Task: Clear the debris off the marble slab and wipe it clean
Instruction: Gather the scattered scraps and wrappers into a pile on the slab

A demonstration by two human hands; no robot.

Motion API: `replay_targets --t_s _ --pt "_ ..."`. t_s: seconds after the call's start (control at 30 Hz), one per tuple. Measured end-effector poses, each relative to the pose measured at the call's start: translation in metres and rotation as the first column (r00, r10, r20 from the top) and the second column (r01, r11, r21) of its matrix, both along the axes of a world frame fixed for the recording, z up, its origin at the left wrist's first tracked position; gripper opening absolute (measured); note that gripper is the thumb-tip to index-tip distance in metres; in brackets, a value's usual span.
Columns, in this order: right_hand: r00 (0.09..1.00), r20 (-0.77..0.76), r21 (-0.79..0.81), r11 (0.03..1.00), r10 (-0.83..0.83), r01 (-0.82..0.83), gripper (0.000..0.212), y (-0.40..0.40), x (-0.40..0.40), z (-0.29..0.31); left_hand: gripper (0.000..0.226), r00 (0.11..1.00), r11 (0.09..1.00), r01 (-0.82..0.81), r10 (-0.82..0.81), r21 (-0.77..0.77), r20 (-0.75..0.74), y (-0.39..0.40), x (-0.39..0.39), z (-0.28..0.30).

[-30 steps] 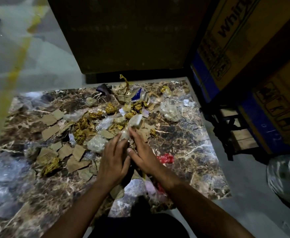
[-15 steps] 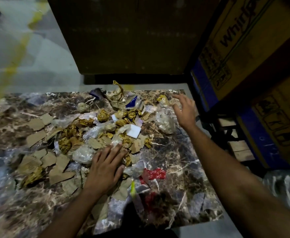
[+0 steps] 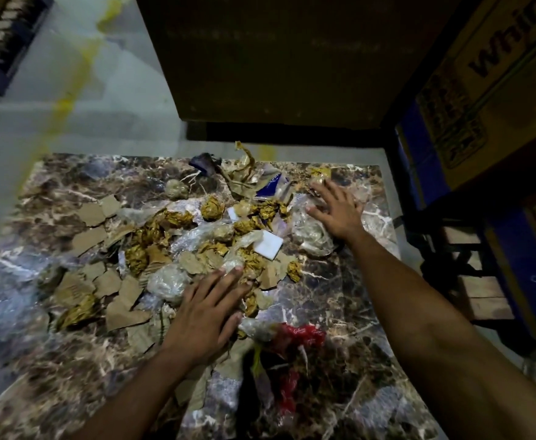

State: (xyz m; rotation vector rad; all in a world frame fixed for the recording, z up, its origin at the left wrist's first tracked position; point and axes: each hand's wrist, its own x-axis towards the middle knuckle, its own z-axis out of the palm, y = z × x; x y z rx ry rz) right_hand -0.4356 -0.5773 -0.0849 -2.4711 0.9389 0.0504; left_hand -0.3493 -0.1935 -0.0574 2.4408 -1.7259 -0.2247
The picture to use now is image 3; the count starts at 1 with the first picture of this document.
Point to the person's left hand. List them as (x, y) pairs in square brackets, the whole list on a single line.
[(204, 320)]

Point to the person's right hand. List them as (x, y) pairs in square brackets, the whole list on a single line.
[(341, 215)]

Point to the pile of cardboard and paper scraps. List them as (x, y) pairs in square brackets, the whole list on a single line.
[(190, 263)]

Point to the blue foil wrapper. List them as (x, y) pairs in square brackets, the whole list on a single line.
[(270, 185)]

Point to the white paper piece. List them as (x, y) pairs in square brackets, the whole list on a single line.
[(268, 245)]

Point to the red plastic wrapper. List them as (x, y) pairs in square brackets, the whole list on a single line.
[(300, 335)]

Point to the clear bubble wrap sheet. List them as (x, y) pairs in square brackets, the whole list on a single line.
[(16, 311)]

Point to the person's left forearm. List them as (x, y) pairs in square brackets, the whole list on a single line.
[(144, 403)]

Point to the person's right forearm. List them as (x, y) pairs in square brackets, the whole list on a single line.
[(433, 325)]

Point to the marble pattern table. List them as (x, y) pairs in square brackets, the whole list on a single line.
[(332, 288)]

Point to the wooden pallet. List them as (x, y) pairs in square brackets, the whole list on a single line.
[(479, 288)]

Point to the large dark cardboard box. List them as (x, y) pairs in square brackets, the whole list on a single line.
[(272, 59)]

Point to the blue pallet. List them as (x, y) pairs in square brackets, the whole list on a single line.
[(2, 41)]

